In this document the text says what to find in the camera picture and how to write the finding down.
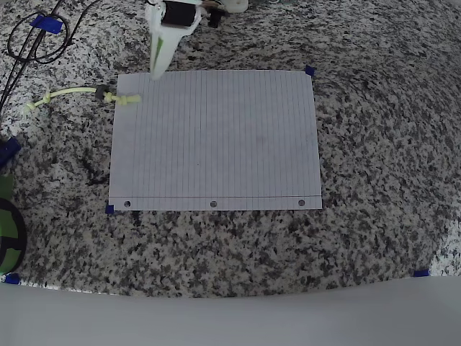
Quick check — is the lined paper sheet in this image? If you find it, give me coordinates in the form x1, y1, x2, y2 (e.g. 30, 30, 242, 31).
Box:
108, 69, 323, 212

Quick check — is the white flat panel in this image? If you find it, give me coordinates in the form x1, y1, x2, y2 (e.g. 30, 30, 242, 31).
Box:
0, 275, 461, 346

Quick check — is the green and black round stand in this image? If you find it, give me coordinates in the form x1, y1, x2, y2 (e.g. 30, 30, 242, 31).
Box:
0, 172, 28, 274

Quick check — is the black looped cable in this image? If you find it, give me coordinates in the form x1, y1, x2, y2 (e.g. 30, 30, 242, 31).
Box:
6, 0, 104, 66

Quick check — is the yellow knotted rope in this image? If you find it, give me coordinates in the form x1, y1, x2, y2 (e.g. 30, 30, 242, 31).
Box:
22, 86, 142, 118

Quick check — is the black straight cable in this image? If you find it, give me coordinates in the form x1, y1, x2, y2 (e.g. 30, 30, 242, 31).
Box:
0, 0, 64, 111

